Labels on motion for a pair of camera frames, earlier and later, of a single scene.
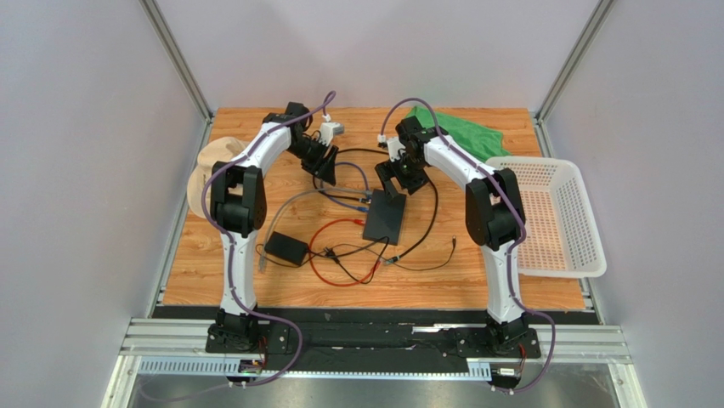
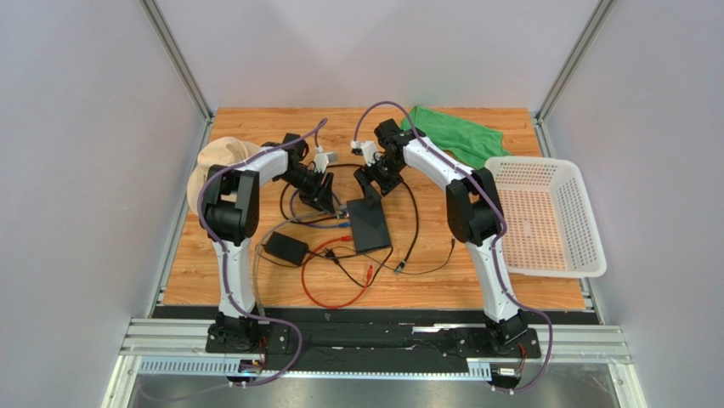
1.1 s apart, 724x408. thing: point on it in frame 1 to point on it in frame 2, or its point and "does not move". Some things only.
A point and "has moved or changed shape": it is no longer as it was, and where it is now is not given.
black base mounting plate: [358, 333] does not move
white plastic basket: [562, 236] does not move
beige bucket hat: [212, 153] does not move
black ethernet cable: [399, 257] to [413, 241]
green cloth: [480, 142] does not move
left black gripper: [324, 169] to [320, 197]
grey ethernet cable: [276, 212] to [257, 246]
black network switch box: [384, 217] has moved or changed shape
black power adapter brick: [286, 247] does not move
